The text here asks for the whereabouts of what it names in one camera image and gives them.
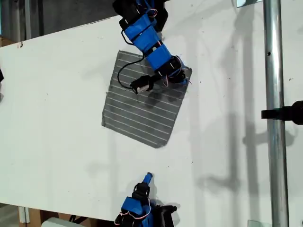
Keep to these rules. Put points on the white table leg bracket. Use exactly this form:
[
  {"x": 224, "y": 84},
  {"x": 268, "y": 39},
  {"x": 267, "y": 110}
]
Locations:
[{"x": 23, "y": 215}]

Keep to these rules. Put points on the cardboard box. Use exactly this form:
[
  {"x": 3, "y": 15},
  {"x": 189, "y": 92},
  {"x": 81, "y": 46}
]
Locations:
[{"x": 34, "y": 216}]

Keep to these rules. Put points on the white box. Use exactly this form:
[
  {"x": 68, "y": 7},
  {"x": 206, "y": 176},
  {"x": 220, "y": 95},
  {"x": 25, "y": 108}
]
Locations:
[{"x": 56, "y": 223}]

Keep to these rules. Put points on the metal bracket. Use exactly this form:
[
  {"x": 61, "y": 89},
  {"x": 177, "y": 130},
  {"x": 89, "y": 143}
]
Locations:
[{"x": 241, "y": 2}]

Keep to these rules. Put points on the camera black stalk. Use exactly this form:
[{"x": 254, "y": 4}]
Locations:
[{"x": 157, "y": 76}]

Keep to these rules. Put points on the grey striped towel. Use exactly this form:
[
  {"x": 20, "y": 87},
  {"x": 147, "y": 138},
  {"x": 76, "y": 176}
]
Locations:
[{"x": 142, "y": 118}]

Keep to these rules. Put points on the black post clamp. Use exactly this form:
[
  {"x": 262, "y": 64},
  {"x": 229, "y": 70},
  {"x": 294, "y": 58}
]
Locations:
[{"x": 284, "y": 113}]

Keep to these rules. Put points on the steel post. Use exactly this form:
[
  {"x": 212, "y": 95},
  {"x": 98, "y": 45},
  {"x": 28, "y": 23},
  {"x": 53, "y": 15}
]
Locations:
[{"x": 274, "y": 71}]

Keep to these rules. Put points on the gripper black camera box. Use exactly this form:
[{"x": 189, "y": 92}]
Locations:
[
  {"x": 142, "y": 84},
  {"x": 168, "y": 211}
]

